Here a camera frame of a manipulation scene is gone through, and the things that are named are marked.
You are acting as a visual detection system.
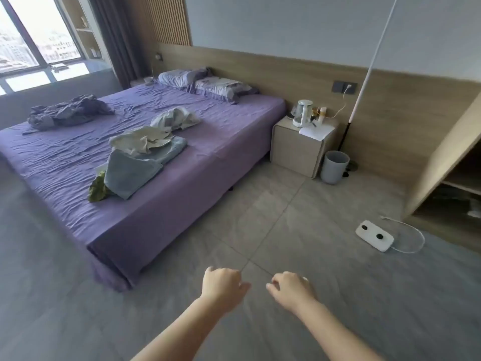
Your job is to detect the white paper sheets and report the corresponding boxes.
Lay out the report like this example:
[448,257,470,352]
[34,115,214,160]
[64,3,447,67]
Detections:
[299,122,335,141]

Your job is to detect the wooden window shelf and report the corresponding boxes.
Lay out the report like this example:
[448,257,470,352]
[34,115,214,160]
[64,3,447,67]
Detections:
[62,0,110,61]

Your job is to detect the wooden wardrobe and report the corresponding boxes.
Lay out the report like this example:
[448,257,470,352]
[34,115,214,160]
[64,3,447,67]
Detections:
[404,92,481,256]

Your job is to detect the green garment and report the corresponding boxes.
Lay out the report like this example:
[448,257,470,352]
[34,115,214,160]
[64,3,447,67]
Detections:
[88,170,110,203]

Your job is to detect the floral pillow purple trim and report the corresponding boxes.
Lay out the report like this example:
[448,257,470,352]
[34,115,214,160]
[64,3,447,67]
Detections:
[157,67,211,89]
[193,77,260,105]

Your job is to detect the person's right hand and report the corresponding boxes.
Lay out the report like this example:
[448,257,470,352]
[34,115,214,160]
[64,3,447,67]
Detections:
[266,271,318,314]

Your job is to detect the purple sheet bed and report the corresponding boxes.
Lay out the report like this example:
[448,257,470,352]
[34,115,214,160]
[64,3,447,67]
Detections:
[0,83,288,294]

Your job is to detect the person's left forearm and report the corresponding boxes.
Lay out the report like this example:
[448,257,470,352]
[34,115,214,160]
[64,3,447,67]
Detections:
[129,296,226,361]

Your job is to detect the crumpled purple grey quilt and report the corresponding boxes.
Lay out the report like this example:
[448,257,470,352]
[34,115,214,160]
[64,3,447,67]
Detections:
[22,94,115,136]

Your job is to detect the grey trash bin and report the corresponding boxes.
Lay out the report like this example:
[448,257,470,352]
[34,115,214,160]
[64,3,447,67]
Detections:
[320,150,351,185]

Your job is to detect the white charger cable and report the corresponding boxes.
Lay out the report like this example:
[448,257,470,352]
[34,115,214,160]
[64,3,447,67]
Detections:
[327,86,353,119]

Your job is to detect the light blue denim jeans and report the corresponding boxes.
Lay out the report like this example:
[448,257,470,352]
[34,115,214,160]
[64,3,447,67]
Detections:
[104,135,187,200]

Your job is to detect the grey curtain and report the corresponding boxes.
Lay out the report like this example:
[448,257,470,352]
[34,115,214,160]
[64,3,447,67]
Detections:
[88,0,142,91]

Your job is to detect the person's right forearm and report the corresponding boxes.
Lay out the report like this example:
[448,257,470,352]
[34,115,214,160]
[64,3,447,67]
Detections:
[293,298,384,361]

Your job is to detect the white power strip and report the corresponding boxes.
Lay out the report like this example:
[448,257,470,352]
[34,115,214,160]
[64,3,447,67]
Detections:
[355,220,395,253]

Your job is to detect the black wall socket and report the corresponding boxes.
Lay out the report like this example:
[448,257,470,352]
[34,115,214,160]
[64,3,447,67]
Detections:
[332,80,358,95]

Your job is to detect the white scale cable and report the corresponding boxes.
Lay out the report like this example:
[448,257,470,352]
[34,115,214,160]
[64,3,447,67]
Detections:
[379,216,426,255]

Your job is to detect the white jeans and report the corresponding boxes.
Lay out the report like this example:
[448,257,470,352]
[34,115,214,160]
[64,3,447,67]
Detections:
[150,107,202,133]

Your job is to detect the dark framed window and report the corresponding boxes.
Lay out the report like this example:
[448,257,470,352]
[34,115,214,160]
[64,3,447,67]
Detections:
[0,0,91,96]

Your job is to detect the beige bedside cabinet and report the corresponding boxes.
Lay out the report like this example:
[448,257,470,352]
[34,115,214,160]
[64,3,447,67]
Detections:
[270,115,339,180]

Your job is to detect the slatted wooden wall panel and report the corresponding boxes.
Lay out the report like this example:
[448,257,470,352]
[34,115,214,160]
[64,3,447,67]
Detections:
[144,0,193,48]

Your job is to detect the person's left hand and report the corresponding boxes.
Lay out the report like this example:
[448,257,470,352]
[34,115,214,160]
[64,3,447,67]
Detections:
[201,266,252,316]

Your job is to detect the white electric kettle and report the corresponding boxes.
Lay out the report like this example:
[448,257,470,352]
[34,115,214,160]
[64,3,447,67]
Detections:
[292,99,315,128]

